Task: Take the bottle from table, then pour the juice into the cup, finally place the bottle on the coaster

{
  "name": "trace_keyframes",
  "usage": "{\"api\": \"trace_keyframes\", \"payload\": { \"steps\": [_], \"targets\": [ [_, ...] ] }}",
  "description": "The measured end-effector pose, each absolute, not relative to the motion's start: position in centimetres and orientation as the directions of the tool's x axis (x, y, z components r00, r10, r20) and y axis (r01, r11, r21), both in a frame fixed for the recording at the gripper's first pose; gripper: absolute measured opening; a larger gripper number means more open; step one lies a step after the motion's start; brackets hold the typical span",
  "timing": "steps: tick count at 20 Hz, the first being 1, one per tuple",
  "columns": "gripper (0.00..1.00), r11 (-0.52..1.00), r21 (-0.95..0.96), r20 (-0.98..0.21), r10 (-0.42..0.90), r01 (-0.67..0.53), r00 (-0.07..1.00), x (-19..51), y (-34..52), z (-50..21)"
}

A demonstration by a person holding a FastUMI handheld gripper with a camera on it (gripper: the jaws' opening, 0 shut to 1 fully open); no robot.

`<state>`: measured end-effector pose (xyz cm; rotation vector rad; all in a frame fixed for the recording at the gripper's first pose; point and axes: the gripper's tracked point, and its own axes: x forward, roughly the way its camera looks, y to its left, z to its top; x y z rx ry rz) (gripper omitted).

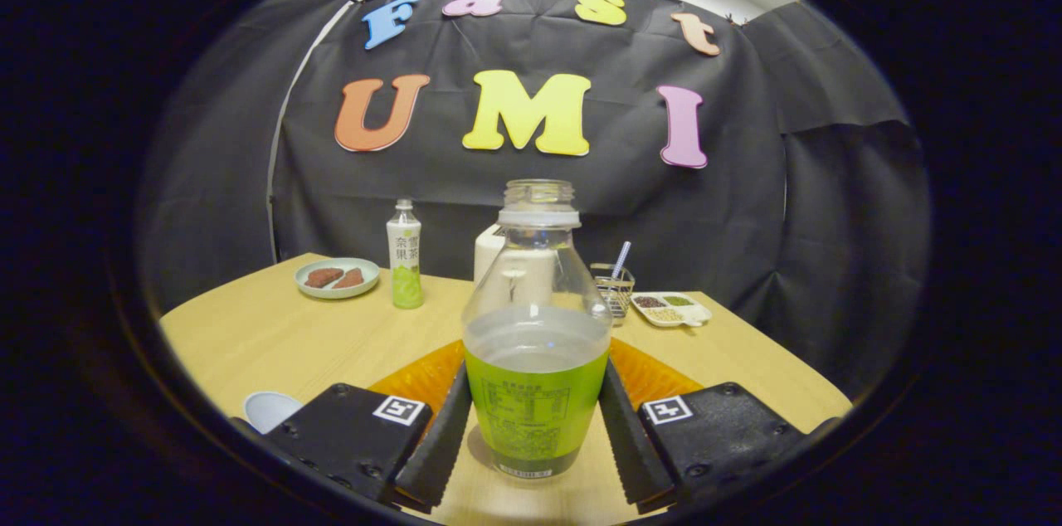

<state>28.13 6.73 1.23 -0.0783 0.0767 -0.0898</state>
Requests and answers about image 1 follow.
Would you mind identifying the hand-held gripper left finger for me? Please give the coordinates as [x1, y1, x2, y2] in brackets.
[232, 339, 474, 510]

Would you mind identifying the clear juice bottle green label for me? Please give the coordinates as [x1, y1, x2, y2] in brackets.
[461, 180, 613, 480]

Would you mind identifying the metal wire holder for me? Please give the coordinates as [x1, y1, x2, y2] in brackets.
[589, 262, 636, 319]

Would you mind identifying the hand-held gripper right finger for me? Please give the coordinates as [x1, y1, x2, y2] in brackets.
[597, 339, 818, 514]

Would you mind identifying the small capped green drink bottle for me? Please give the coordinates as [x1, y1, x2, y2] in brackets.
[386, 198, 424, 310]

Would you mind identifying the pale green plate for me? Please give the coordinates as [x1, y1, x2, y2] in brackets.
[295, 257, 381, 300]

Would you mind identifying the white cup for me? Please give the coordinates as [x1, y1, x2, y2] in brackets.
[242, 391, 304, 435]

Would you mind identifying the wooden table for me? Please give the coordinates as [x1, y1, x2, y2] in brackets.
[159, 252, 854, 526]

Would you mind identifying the white divided snack tray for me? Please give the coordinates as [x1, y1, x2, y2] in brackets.
[631, 291, 714, 329]

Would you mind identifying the white toaster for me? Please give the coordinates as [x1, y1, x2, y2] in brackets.
[474, 223, 507, 288]

